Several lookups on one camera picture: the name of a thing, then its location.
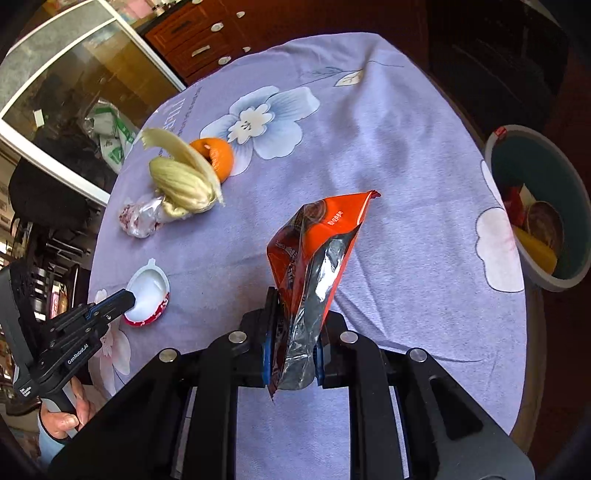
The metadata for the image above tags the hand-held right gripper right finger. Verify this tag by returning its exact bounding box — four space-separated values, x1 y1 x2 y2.
314 309 536 480

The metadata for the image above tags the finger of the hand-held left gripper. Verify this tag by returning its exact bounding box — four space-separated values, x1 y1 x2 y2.
44 289 137 347

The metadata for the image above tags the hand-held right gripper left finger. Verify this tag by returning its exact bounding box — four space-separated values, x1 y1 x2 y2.
48 286 287 480

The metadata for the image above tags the white red yogurt lid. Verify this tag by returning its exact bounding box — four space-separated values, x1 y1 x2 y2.
124 259 171 328

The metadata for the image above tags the orange-red foil snack bag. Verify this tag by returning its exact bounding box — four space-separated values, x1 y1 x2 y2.
267 190 382 404

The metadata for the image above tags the yellow sponge block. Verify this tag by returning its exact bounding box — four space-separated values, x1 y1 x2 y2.
512 224 559 275

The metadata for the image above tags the red snack bag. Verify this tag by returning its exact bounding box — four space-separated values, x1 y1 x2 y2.
503 184 536 227

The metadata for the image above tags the brown wooden bowl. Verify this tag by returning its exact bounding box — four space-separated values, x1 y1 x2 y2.
526 200 565 254

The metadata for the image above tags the teal plastic basin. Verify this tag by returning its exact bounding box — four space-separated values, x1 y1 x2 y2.
484 124 591 292

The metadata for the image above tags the person's left hand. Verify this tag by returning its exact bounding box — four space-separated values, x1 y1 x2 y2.
39 378 98 441

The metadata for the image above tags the crumpled clear plastic wrapper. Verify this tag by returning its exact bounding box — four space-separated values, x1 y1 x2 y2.
119 194 169 238

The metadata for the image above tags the dark chair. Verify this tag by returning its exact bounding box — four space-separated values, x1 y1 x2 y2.
7 157 100 296

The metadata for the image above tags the yellow-green corn husk bundle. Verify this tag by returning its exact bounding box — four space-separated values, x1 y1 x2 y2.
148 158 218 219

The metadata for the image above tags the green and white plastic bag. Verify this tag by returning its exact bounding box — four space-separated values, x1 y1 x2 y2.
83 102 137 174

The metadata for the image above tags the pale corn husk leaf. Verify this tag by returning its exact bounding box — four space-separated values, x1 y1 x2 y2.
140 128 227 208

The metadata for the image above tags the orange fruit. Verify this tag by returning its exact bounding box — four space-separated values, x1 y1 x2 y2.
189 137 234 183

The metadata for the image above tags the purple floral tablecloth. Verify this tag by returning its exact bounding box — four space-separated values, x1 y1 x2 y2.
87 31 529 480

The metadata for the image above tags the glass sliding door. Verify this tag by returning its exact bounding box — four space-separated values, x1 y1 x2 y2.
0 0 188 206

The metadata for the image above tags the wooden kitchen cabinet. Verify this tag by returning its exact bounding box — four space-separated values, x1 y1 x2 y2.
145 0 430 86

